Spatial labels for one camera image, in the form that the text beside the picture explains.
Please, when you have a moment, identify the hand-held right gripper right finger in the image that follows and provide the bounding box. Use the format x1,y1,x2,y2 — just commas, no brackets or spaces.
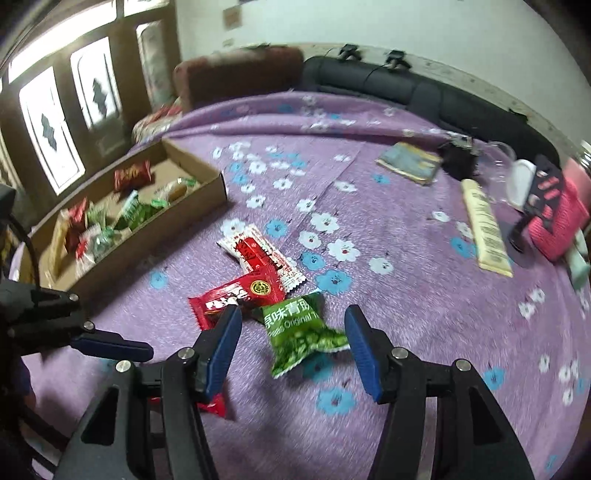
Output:
344,305,537,480

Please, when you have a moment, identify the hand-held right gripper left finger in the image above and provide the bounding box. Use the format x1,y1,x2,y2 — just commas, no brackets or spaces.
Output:
54,306,243,480

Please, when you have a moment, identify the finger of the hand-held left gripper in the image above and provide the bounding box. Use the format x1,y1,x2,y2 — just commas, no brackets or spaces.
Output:
0,279,154,364

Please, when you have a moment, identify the red and white snack packet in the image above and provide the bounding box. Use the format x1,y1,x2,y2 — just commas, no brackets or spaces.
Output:
188,268,286,330

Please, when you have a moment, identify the cream snack bar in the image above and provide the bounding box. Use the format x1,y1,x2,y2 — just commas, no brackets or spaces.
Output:
48,210,70,275

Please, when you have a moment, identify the white green candy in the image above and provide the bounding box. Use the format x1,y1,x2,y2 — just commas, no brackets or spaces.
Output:
85,205,114,229

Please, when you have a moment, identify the white red striped snack packet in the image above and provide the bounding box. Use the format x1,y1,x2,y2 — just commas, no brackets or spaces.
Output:
217,223,308,295

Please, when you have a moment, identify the cardboard box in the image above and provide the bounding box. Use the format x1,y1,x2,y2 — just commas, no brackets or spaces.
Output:
30,137,228,292

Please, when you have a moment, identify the wooden glass door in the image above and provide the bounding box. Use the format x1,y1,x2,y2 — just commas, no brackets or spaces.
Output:
0,0,181,204

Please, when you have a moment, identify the red floral cushion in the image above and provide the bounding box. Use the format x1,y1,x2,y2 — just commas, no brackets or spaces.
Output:
131,104,185,144

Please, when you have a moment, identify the cream tube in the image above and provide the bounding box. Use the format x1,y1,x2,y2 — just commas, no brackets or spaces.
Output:
461,178,514,278

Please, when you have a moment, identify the thin book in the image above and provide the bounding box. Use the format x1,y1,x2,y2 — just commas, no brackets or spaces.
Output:
375,142,444,185

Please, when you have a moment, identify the small black container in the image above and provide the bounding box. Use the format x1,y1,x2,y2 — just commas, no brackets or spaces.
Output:
436,136,478,181

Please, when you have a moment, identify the pale green sock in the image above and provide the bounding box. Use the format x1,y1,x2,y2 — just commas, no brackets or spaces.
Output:
567,231,591,289

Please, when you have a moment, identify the bottle with pink knitted sleeve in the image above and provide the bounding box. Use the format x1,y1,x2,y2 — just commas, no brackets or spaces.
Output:
527,138,591,261

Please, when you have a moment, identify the clear plastic cup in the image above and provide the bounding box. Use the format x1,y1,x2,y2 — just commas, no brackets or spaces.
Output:
478,141,537,213

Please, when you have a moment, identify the black phone stand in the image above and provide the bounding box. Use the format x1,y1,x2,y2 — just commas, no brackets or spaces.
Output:
508,154,566,254

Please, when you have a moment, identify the black leather sofa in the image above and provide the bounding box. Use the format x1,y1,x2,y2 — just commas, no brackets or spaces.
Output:
295,55,561,169

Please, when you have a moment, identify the brown sofa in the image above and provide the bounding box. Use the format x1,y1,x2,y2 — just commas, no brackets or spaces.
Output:
173,45,305,114

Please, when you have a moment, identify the black cable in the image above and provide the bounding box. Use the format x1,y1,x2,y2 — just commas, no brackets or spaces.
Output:
7,215,41,291

